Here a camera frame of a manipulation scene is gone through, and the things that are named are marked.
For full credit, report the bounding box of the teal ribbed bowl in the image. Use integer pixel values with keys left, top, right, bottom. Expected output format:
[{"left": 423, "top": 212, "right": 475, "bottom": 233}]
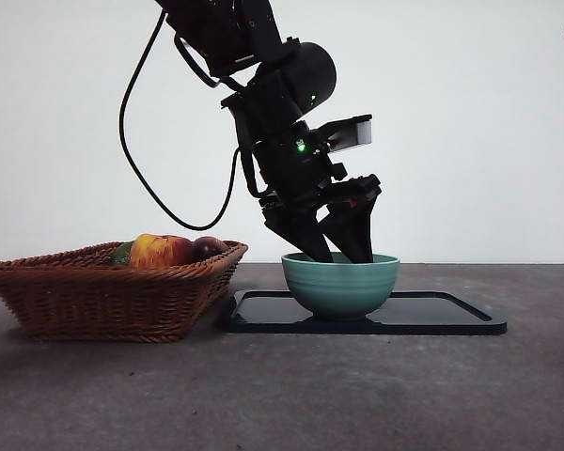
[{"left": 281, "top": 252, "right": 401, "bottom": 322}]

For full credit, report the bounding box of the dark red plum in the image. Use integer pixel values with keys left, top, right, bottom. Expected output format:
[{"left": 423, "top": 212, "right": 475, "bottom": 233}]
[{"left": 191, "top": 236, "right": 229, "bottom": 263}]

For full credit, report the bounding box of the black rectangular tray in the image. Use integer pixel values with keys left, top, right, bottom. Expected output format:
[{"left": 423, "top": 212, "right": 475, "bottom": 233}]
[{"left": 228, "top": 289, "right": 509, "bottom": 336}]

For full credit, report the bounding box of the red yellow apple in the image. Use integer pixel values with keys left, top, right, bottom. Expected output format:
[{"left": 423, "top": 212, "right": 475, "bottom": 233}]
[{"left": 130, "top": 234, "right": 194, "bottom": 270}]

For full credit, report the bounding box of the green fruit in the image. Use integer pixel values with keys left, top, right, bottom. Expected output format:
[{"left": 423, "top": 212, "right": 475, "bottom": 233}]
[{"left": 110, "top": 241, "right": 135, "bottom": 267}]

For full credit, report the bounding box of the brown wicker basket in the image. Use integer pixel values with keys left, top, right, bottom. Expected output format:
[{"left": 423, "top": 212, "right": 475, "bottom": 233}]
[{"left": 0, "top": 241, "right": 250, "bottom": 343}]

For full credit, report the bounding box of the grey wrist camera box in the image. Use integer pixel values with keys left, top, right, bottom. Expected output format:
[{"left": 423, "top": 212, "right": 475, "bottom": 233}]
[{"left": 317, "top": 114, "right": 373, "bottom": 154}]

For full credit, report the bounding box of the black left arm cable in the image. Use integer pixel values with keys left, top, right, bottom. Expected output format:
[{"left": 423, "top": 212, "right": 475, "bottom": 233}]
[{"left": 118, "top": 8, "right": 245, "bottom": 231}]

